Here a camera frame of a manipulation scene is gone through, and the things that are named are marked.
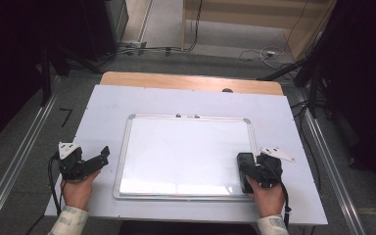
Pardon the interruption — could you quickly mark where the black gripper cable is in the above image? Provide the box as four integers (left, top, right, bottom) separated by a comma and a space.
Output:
272, 169, 292, 228
47, 154, 65, 217

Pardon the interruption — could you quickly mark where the black metal stand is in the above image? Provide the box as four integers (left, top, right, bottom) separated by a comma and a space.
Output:
307, 64, 321, 119
40, 44, 53, 108

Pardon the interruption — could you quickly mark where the white whiteboard with metal frame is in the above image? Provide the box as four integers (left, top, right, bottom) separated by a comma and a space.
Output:
113, 114, 259, 201

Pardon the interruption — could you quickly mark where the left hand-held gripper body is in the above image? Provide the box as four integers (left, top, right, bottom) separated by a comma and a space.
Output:
57, 141, 88, 181

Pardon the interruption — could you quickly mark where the grey power strip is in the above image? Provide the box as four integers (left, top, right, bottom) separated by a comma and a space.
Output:
119, 40, 148, 56

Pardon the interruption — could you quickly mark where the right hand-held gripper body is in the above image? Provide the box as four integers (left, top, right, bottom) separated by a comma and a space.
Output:
256, 146, 297, 190

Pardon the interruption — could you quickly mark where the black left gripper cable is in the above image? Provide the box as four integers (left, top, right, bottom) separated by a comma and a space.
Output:
47, 154, 65, 217

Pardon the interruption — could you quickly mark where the person's dark clothing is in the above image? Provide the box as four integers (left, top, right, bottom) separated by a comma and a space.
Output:
117, 220, 259, 235

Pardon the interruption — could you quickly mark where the person's left hand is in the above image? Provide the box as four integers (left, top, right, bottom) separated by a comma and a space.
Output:
60, 169, 102, 212

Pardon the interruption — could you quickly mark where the black cable beside rail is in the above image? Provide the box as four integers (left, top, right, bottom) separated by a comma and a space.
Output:
290, 100, 323, 197

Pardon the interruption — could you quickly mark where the white floor cable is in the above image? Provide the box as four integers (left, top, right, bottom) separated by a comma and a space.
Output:
239, 46, 286, 71

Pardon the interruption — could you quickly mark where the dark curtain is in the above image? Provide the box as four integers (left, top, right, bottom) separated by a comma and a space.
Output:
319, 0, 376, 204

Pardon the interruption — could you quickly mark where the black whiteboard eraser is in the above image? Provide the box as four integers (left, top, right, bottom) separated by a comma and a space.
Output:
236, 152, 258, 195

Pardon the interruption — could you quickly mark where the black cabinet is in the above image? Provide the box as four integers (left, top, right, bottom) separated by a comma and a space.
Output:
80, 0, 130, 63

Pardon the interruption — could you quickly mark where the aluminium floor rail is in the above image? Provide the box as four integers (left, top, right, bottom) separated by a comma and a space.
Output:
297, 90, 367, 235
0, 75, 62, 235

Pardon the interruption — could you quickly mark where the black floor cable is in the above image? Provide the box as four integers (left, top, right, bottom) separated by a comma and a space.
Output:
96, 0, 205, 63

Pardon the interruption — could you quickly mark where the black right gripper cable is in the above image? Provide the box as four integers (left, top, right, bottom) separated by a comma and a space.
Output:
272, 169, 292, 228

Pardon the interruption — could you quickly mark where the person's right hand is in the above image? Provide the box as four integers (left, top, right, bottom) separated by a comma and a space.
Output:
246, 174, 287, 218

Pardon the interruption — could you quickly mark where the white table cover sheet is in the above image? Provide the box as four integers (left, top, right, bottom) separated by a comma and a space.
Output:
44, 84, 329, 226

